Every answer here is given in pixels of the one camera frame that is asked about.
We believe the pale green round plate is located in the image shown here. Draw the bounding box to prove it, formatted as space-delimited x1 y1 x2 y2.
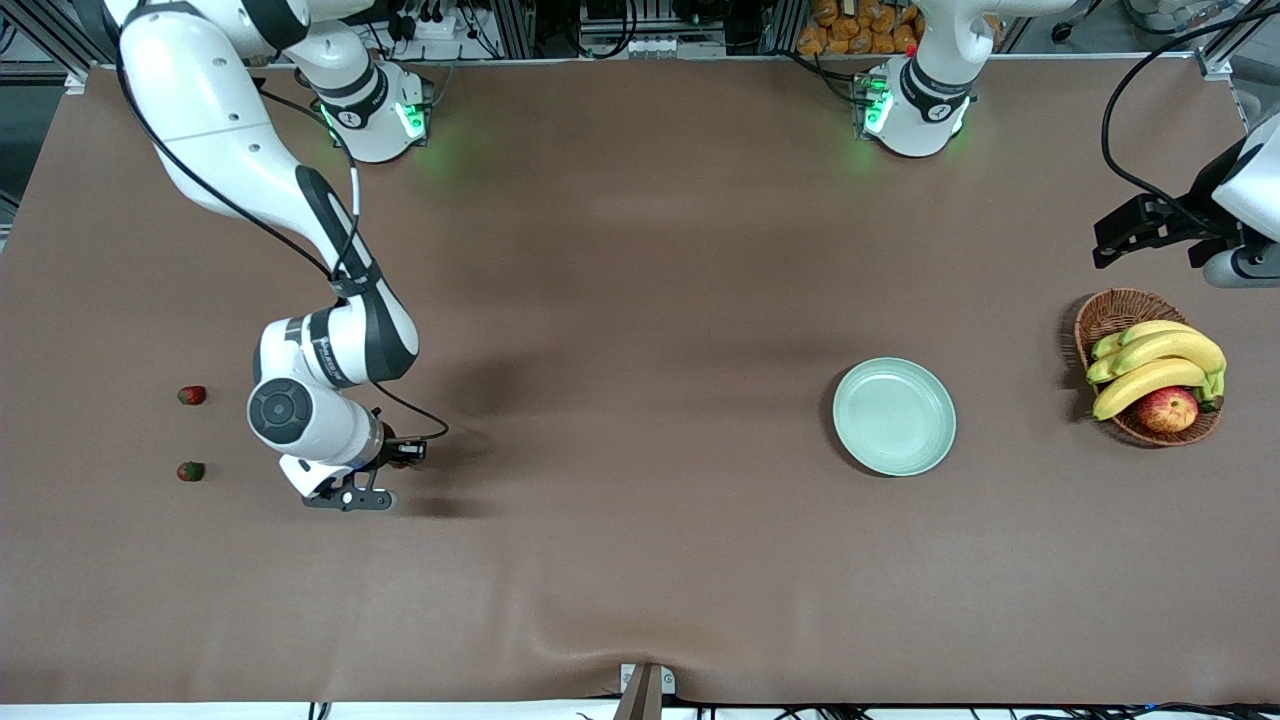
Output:
832 357 957 478

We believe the brown wicker basket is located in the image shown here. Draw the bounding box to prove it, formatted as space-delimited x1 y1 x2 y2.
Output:
1074 288 1223 448

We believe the yellow banana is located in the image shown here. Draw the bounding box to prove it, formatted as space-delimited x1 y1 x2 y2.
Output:
1110 330 1227 377
1092 320 1201 361
1092 358 1208 422

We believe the red apple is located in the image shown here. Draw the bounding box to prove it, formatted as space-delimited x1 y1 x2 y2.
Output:
1137 386 1200 434

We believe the brown table mat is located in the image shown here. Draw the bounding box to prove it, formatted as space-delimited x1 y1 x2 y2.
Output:
0 55 1280 706

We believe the pile of bread rolls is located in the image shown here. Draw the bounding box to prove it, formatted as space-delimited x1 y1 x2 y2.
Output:
797 0 926 57

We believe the white power strip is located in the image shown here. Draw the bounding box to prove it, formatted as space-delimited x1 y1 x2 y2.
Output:
400 5 471 43

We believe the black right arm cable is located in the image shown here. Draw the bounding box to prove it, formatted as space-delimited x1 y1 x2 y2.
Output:
115 50 450 444

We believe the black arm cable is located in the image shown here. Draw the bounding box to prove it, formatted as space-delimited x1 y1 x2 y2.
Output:
115 50 450 444
1100 5 1280 236

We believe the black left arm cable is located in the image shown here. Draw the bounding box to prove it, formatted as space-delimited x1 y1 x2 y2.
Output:
1100 5 1280 236

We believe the metal table clamp bracket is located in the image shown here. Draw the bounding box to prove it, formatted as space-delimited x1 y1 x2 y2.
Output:
620 662 676 720

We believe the aluminium frame post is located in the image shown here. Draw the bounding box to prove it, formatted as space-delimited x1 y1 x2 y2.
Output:
760 0 806 56
490 0 536 59

